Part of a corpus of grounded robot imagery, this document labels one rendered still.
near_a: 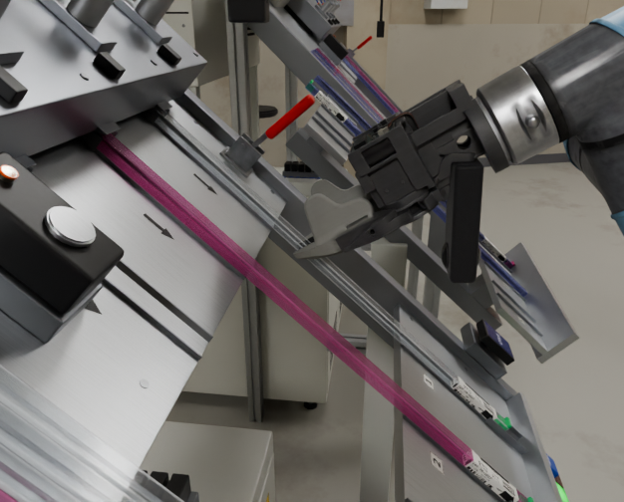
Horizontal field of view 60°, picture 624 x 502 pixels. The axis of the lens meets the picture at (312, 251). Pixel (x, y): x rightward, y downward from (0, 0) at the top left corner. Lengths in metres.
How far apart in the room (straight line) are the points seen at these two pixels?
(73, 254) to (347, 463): 1.44
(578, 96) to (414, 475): 0.32
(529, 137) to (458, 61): 4.05
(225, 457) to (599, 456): 1.30
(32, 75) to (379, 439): 0.94
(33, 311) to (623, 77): 0.43
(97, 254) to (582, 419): 1.81
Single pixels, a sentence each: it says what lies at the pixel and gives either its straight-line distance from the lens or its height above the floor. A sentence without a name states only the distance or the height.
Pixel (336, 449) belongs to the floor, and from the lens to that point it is 1.69.
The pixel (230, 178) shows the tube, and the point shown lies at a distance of 0.53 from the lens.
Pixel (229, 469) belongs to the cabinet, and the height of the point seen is 0.62.
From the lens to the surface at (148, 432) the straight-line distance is 0.30.
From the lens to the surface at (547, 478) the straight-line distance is 0.64.
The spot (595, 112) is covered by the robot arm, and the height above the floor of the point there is 1.09.
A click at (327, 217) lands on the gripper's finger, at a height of 0.99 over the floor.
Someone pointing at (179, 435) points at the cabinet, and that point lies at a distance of 0.83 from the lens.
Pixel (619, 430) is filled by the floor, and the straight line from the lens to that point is 1.98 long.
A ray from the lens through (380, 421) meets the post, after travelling 1.10.
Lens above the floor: 1.16
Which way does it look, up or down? 23 degrees down
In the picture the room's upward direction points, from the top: straight up
